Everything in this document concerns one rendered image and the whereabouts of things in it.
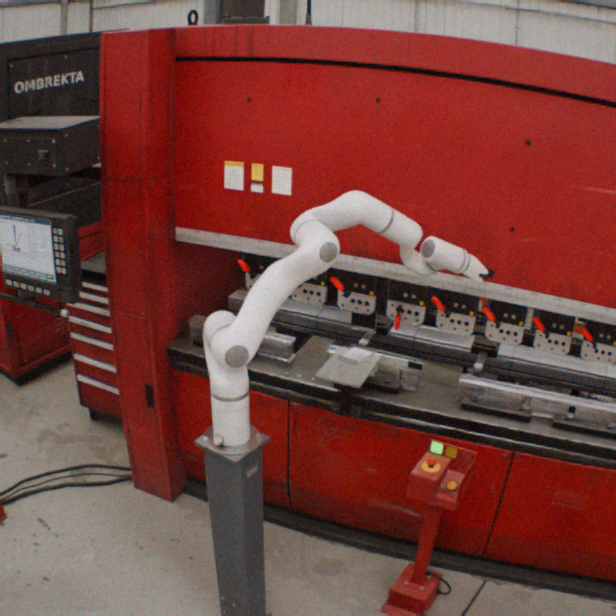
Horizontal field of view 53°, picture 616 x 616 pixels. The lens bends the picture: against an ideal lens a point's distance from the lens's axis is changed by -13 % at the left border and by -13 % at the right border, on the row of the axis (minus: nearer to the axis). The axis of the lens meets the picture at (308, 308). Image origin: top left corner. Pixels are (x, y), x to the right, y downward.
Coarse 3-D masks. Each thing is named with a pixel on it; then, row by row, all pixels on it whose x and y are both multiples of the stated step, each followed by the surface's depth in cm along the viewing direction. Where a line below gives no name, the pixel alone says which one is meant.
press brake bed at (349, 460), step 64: (192, 384) 306; (256, 384) 291; (192, 448) 322; (320, 448) 290; (384, 448) 277; (512, 448) 255; (320, 512) 311; (384, 512) 292; (448, 512) 277; (512, 512) 264; (576, 512) 252; (512, 576) 279; (576, 576) 272
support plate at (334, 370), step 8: (336, 352) 278; (344, 352) 278; (328, 360) 272; (336, 360) 272; (368, 360) 273; (376, 360) 273; (328, 368) 266; (336, 368) 266; (344, 368) 266; (352, 368) 266; (360, 368) 267; (368, 368) 267; (320, 376) 260; (328, 376) 260; (336, 376) 261; (344, 376) 261; (352, 376) 261; (360, 376) 261; (344, 384) 257; (352, 384) 256; (360, 384) 256
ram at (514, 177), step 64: (192, 64) 257; (256, 64) 247; (320, 64) 240; (192, 128) 269; (256, 128) 258; (320, 128) 248; (384, 128) 238; (448, 128) 228; (512, 128) 218; (576, 128) 208; (192, 192) 280; (256, 192) 268; (320, 192) 258; (384, 192) 248; (448, 192) 238; (512, 192) 228; (576, 192) 217; (384, 256) 257; (512, 256) 237; (576, 256) 226
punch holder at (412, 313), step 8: (392, 280) 260; (400, 280) 259; (392, 288) 261; (400, 288) 260; (408, 288) 258; (416, 288) 257; (424, 288) 256; (392, 296) 262; (400, 296) 261; (408, 296) 260; (416, 296) 258; (424, 296) 257; (392, 304) 264; (400, 304) 262; (408, 304) 261; (416, 304) 259; (424, 304) 258; (392, 312) 264; (400, 312) 263; (408, 312) 263; (416, 312) 262; (424, 312) 259; (400, 320) 264; (408, 320) 263; (416, 320) 262; (424, 320) 265
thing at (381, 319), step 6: (378, 318) 299; (384, 318) 300; (378, 324) 296; (384, 324) 295; (390, 324) 298; (378, 330) 296; (384, 330) 295; (366, 336) 290; (372, 336) 290; (360, 342) 285; (366, 342) 285
